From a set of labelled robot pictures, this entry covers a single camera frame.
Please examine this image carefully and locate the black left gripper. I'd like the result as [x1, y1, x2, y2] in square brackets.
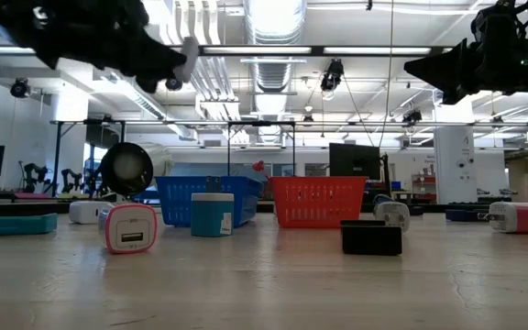
[34, 0, 187, 92]

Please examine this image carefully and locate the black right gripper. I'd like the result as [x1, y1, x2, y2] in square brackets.
[403, 2, 528, 105]

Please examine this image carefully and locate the blue plastic basket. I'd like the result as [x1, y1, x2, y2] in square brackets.
[155, 175, 264, 228]

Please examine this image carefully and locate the red plastic basket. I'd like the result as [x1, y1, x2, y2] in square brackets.
[269, 176, 369, 229]

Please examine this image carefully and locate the white square pillar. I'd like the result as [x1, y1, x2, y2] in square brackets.
[433, 98, 479, 205]

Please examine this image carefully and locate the white cylindrical lamp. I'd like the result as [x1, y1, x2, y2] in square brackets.
[98, 141, 176, 199]

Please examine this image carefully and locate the red shelving unit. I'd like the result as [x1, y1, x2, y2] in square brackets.
[411, 172, 435, 202]

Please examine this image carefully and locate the black computer monitor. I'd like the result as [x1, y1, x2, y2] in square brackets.
[328, 142, 382, 181]

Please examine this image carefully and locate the overhead LED light bar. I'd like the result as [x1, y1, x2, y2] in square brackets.
[0, 44, 456, 58]

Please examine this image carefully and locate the teal charger with prongs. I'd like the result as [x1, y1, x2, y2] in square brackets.
[190, 176, 236, 238]

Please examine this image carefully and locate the white cube charger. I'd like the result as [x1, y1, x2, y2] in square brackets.
[68, 201, 115, 226]

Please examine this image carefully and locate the pink rimmed white charger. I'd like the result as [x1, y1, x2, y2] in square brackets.
[97, 203, 160, 255]

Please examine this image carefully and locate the black digital clock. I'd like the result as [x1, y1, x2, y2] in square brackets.
[340, 219, 403, 257]

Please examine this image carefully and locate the black overhead camera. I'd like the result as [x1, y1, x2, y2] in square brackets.
[319, 58, 346, 93]

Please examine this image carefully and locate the black metal frame stand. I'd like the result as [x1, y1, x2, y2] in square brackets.
[225, 120, 297, 178]
[50, 117, 228, 199]

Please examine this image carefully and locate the black aluminium table frame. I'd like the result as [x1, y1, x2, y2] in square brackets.
[0, 199, 528, 223]

